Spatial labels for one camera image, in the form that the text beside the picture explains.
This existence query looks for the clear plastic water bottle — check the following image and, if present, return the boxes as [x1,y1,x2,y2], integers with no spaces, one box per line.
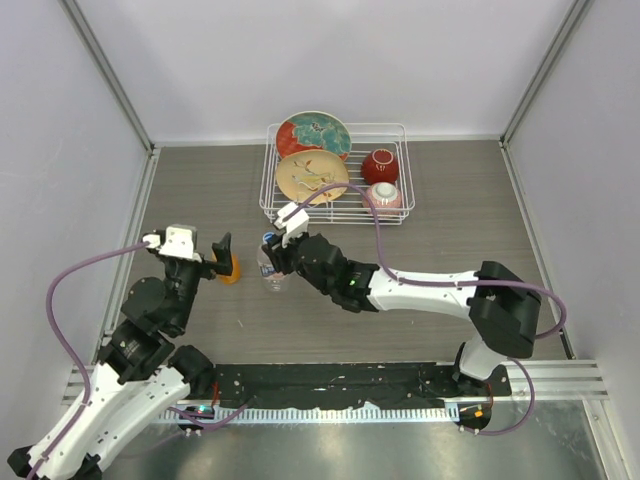
[257,242,290,293]

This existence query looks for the orange juice bottle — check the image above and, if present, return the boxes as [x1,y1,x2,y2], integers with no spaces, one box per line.
[208,250,243,286]

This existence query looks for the white bottle cap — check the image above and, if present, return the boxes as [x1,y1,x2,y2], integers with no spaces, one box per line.
[262,232,277,245]

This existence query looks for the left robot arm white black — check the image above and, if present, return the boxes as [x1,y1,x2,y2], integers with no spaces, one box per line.
[7,224,233,479]

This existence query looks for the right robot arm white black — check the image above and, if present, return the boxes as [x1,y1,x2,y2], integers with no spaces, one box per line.
[261,233,541,395]

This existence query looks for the beige bird plate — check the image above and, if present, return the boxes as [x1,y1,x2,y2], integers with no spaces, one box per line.
[275,150,349,203]

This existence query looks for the pink patterned bowl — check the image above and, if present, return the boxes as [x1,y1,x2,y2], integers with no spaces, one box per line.
[362,182,402,215]

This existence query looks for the red teal floral plate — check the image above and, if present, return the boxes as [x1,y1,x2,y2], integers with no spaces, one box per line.
[275,111,352,161]

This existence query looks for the red bowl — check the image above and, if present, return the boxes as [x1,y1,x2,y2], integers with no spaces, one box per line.
[361,149,399,185]

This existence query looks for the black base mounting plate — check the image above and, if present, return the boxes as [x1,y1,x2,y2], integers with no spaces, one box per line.
[186,362,512,410]

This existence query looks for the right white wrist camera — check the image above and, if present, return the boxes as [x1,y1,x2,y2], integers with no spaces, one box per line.
[273,201,309,248]

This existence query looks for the white wire dish rack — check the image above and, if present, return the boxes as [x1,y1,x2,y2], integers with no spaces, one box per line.
[258,123,415,225]

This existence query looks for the white slotted cable duct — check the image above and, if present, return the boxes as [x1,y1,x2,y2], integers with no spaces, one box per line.
[151,402,459,425]

